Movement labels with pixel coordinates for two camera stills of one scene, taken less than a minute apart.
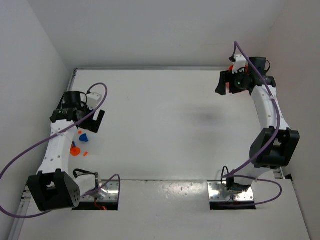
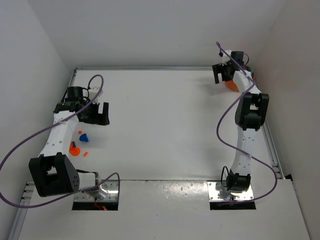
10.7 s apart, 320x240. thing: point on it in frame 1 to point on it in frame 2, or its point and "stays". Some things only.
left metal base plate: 110,193 stays
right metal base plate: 217,191 stays
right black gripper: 230,82 to 223,70
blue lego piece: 83,137 stays
